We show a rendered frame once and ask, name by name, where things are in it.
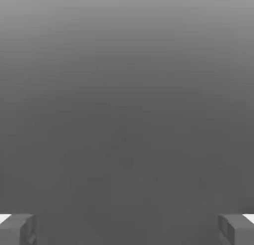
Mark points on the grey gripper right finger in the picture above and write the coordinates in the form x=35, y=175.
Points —
x=240, y=231

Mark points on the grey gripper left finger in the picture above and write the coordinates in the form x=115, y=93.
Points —
x=13, y=231

